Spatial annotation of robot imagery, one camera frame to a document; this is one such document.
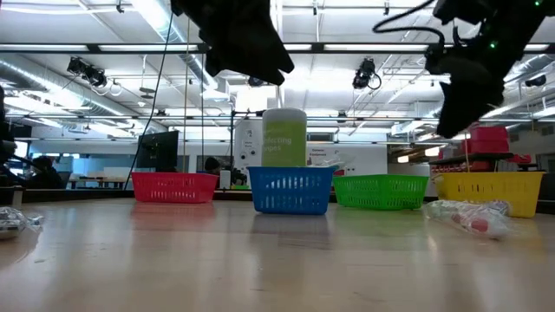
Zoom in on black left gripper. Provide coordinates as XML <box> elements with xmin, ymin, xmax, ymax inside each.
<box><xmin>171</xmin><ymin>0</ymin><xmax>296</xmax><ymax>87</ymax></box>

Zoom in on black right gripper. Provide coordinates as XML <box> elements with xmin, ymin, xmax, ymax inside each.
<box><xmin>427</xmin><ymin>0</ymin><xmax>555</xmax><ymax>139</ymax></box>

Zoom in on red toothbrush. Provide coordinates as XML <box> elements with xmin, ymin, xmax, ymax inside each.
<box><xmin>423</xmin><ymin>198</ymin><xmax>515</xmax><ymax>241</ymax></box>

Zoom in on red storage bins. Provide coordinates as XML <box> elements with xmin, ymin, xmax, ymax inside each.
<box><xmin>460</xmin><ymin>124</ymin><xmax>511</xmax><ymax>172</ymax></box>

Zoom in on yellow plastic basket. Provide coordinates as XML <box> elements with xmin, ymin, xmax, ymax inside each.
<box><xmin>432</xmin><ymin>171</ymin><xmax>546</xmax><ymax>219</ymax></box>

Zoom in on black overhead rig beam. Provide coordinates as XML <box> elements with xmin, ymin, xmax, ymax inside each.
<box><xmin>0</xmin><ymin>42</ymin><xmax>555</xmax><ymax>55</ymax></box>

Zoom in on green disinfecting wipes canister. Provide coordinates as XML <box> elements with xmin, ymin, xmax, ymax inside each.
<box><xmin>260</xmin><ymin>107</ymin><xmax>308</xmax><ymax>168</ymax></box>

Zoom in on person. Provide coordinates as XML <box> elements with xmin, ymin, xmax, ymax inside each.
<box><xmin>25</xmin><ymin>154</ymin><xmax>66</xmax><ymax>190</ymax></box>
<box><xmin>203</xmin><ymin>155</ymin><xmax>223</xmax><ymax>175</ymax></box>

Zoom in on black ceiling spotlight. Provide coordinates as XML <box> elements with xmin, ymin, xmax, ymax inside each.
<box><xmin>66</xmin><ymin>55</ymin><xmax>108</xmax><ymax>88</ymax></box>
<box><xmin>351</xmin><ymin>57</ymin><xmax>382</xmax><ymax>91</ymax></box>

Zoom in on green plastic basket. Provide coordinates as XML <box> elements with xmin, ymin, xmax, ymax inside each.
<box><xmin>332</xmin><ymin>173</ymin><xmax>430</xmax><ymax>211</ymax></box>

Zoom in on black computer monitor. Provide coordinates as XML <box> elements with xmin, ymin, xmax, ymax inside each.
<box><xmin>136</xmin><ymin>129</ymin><xmax>180</xmax><ymax>173</ymax></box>

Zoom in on blue plastic basket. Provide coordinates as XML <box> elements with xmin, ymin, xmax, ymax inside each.
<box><xmin>247</xmin><ymin>166</ymin><xmax>336</xmax><ymax>217</ymax></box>

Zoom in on red plastic basket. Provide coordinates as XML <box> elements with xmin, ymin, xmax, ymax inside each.
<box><xmin>130</xmin><ymin>172</ymin><xmax>219</xmax><ymax>205</ymax></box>

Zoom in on wrapped silver nail clipper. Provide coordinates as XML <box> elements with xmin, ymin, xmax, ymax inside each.
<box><xmin>0</xmin><ymin>206</ymin><xmax>43</xmax><ymax>241</ymax></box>

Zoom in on silver ventilation duct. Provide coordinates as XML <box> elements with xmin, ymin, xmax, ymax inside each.
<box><xmin>129</xmin><ymin>0</ymin><xmax>220</xmax><ymax>90</ymax></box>
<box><xmin>0</xmin><ymin>58</ymin><xmax>127</xmax><ymax>118</ymax></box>

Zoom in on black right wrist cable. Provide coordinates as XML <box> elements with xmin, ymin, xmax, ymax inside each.
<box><xmin>371</xmin><ymin>0</ymin><xmax>447</xmax><ymax>55</ymax></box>

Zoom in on white wall board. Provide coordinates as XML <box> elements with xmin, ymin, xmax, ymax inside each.
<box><xmin>233</xmin><ymin>119</ymin><xmax>389</xmax><ymax>177</ymax></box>

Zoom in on black aluminium table frame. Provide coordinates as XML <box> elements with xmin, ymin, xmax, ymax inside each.
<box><xmin>0</xmin><ymin>185</ymin><xmax>555</xmax><ymax>216</ymax></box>

